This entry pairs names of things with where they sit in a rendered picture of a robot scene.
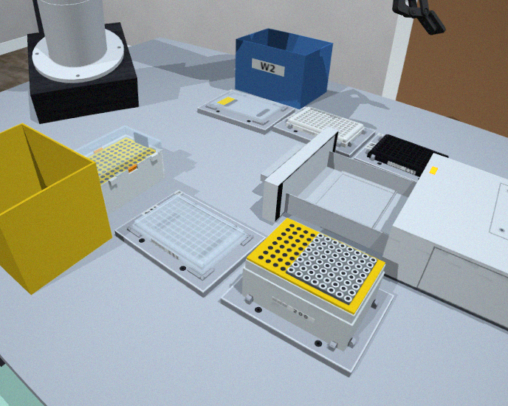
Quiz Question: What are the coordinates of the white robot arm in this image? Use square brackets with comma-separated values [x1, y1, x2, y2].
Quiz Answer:
[32, 0, 124, 83]

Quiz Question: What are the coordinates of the yellow open-top bin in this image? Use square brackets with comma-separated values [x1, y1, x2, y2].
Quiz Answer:
[0, 123, 112, 295]

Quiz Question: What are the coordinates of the blue open-top bin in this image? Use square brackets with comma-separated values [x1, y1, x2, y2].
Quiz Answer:
[235, 28, 333, 109]

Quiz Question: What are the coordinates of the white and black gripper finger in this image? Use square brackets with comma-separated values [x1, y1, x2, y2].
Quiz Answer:
[392, 0, 446, 35]

